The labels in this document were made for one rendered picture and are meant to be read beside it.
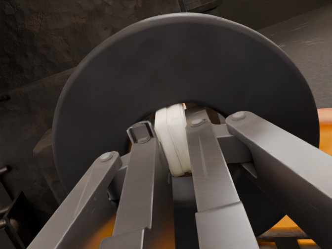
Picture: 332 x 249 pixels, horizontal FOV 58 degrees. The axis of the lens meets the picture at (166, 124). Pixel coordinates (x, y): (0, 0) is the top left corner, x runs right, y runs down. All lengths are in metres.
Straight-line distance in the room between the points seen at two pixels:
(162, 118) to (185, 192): 0.07
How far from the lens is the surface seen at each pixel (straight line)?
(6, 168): 0.56
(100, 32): 0.55
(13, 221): 0.50
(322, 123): 0.28
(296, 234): 0.33
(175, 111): 0.15
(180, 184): 0.21
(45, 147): 0.43
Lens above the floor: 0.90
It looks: 19 degrees down
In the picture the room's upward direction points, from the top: 19 degrees counter-clockwise
